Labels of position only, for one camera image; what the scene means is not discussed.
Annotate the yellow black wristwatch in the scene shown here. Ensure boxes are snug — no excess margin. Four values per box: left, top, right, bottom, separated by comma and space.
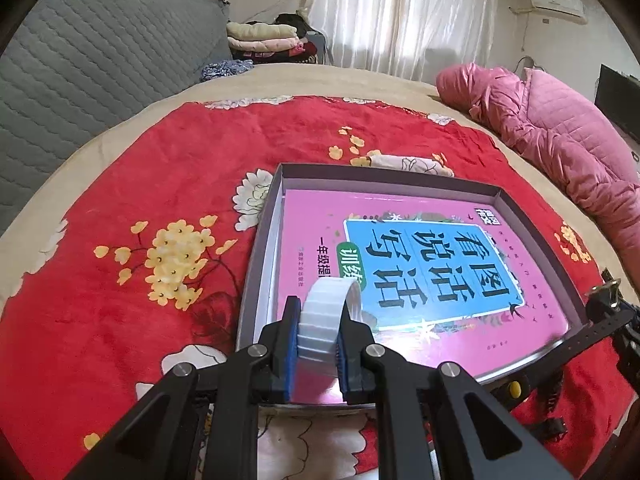
491, 271, 639, 442

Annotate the white jar lid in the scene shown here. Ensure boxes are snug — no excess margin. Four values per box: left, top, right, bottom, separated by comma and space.
297, 278, 362, 377

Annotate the pink Chinese workbook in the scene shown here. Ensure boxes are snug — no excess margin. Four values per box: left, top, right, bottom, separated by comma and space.
278, 190, 570, 380

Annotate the grey shallow cardboard box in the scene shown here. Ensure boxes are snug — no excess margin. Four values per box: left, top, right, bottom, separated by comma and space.
236, 164, 587, 382

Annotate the red floral blanket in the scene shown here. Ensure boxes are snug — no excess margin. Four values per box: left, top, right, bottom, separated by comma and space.
1, 96, 631, 479

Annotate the pink quilted jacket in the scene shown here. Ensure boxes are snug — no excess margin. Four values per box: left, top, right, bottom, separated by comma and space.
436, 63, 639, 285

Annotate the black television screen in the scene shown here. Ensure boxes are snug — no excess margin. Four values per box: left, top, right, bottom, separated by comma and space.
594, 64, 640, 142

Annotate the blue patterned cloth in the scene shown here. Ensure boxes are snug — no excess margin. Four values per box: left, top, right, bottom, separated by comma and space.
200, 60, 254, 82

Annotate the grey quilted sofa cover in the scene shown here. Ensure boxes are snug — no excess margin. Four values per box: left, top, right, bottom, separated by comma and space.
1, 0, 231, 228

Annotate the white curtain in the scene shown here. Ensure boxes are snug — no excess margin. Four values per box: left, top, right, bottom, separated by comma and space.
306, 0, 498, 84

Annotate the stack of folded clothes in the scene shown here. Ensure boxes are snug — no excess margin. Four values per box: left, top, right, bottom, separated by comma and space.
227, 13, 326, 65

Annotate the white air conditioner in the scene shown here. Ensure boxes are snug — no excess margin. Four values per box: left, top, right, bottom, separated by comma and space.
530, 0, 587, 24

